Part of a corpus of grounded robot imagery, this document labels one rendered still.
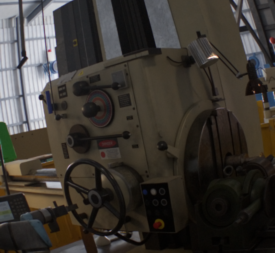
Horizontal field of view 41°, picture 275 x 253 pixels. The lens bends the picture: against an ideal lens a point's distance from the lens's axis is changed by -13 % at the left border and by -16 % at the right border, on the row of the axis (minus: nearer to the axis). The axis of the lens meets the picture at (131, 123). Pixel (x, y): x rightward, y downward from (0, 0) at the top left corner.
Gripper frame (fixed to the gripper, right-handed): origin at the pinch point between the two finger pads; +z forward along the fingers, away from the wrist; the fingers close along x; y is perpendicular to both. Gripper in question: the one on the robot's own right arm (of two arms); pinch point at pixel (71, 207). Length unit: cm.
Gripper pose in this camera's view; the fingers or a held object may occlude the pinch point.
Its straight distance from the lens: 192.6
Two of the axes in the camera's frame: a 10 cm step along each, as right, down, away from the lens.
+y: -3.9, -9.1, 1.6
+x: -6.5, 3.9, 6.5
